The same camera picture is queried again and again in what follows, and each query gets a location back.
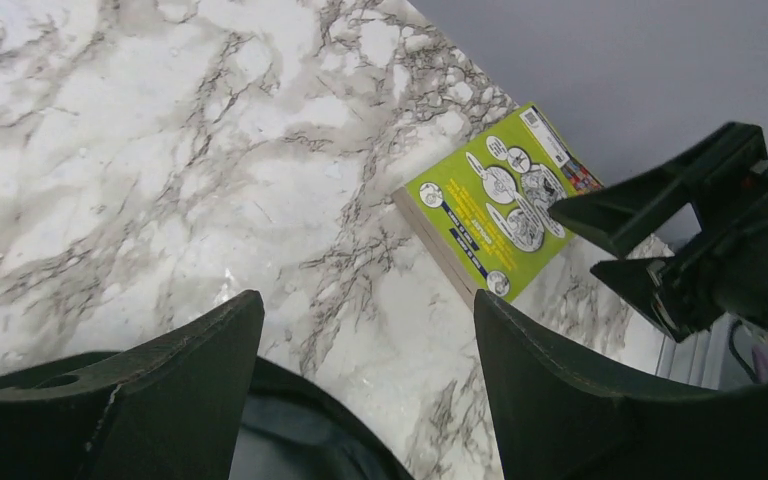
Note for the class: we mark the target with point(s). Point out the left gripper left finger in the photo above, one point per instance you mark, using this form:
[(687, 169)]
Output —
[(169, 408)]

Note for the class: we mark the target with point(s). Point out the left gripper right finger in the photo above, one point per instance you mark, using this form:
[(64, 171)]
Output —
[(563, 411)]

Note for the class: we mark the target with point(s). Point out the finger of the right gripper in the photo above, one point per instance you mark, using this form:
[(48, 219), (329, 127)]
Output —
[(638, 283), (619, 217)]

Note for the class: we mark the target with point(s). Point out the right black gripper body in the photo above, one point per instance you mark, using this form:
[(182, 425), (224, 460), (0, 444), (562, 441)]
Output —
[(724, 268)]

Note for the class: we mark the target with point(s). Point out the black student backpack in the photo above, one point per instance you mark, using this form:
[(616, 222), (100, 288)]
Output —
[(291, 430)]

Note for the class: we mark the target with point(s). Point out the green comic book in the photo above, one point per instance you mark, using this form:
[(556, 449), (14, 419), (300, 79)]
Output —
[(482, 212)]

